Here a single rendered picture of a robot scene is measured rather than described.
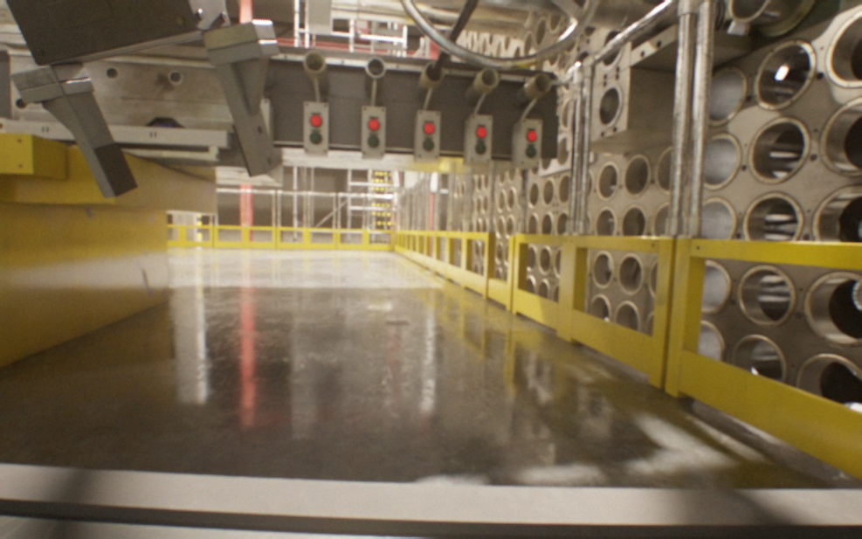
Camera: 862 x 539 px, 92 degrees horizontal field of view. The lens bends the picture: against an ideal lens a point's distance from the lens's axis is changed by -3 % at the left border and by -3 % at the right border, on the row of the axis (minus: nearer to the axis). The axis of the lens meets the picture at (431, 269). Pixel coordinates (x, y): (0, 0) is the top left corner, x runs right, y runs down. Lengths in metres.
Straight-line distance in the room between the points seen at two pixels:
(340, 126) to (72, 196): 0.75
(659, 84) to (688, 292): 1.40
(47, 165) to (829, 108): 2.36
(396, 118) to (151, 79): 0.77
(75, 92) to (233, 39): 0.15
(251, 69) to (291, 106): 1.16
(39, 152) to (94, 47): 0.97
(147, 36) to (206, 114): 1.23
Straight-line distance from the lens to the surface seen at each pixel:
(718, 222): 2.49
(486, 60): 0.79
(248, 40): 0.34
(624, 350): 1.40
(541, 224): 3.85
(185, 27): 0.35
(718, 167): 2.50
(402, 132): 1.49
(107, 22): 0.39
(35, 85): 0.45
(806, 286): 2.03
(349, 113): 1.50
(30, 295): 1.69
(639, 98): 2.33
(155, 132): 1.53
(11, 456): 1.03
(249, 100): 0.36
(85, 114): 0.44
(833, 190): 2.00
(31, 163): 1.33
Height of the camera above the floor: 0.39
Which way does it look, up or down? 5 degrees down
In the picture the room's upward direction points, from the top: 2 degrees clockwise
